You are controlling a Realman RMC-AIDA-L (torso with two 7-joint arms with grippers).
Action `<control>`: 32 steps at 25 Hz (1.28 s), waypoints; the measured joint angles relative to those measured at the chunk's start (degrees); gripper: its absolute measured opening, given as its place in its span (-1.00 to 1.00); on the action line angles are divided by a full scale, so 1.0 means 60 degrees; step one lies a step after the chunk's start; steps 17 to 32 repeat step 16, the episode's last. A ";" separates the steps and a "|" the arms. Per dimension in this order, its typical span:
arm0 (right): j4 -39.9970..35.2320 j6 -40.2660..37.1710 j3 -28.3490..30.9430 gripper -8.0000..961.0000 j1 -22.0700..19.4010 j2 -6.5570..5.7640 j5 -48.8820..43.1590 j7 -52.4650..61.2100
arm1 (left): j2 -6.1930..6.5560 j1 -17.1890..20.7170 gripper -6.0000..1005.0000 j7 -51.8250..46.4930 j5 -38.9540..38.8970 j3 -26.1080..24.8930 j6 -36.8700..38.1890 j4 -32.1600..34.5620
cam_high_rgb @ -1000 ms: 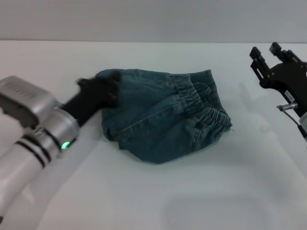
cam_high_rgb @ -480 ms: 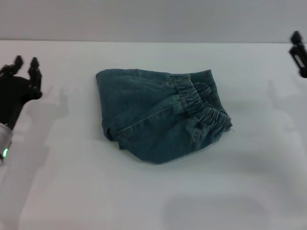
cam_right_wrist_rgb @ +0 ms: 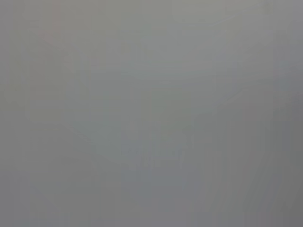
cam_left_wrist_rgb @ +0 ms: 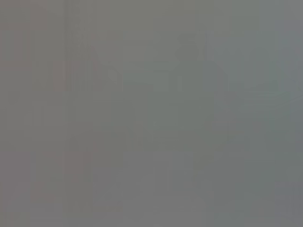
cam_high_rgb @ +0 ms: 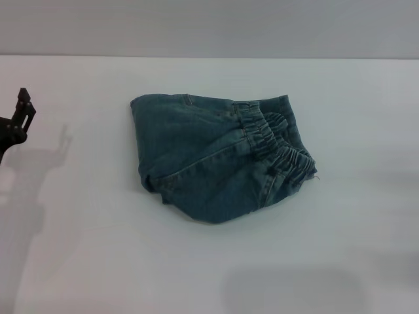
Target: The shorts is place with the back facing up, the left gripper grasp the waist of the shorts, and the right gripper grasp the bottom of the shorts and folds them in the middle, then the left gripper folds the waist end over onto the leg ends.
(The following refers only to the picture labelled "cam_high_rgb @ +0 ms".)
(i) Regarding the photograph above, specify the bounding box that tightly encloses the blue denim shorts cartoon print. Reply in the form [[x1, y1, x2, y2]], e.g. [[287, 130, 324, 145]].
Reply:
[[129, 94, 321, 225]]

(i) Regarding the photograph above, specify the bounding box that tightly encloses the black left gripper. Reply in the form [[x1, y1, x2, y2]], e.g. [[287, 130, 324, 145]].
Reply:
[[0, 87, 37, 167]]

